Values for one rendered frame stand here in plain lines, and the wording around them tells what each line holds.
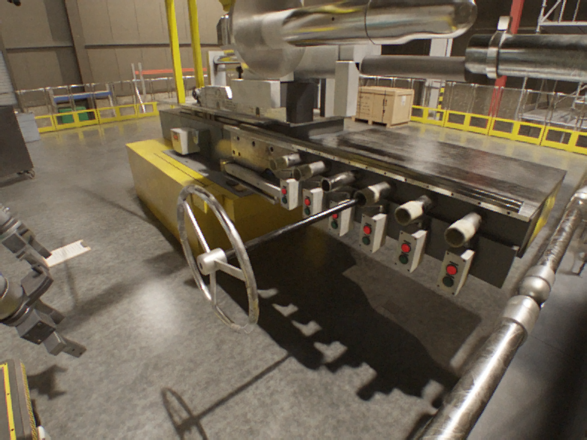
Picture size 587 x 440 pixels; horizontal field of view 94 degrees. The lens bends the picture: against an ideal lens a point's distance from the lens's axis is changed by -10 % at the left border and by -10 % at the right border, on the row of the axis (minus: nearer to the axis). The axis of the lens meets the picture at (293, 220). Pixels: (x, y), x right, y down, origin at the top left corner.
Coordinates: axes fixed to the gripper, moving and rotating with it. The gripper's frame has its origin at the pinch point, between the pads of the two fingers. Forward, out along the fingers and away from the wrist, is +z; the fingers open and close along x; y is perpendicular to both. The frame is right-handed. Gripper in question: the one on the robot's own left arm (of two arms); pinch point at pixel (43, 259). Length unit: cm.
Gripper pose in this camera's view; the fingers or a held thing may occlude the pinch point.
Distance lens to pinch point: 125.5
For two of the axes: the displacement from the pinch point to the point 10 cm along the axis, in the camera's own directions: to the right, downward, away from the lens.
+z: 3.9, 7.4, 5.5
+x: -5.9, -2.6, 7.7
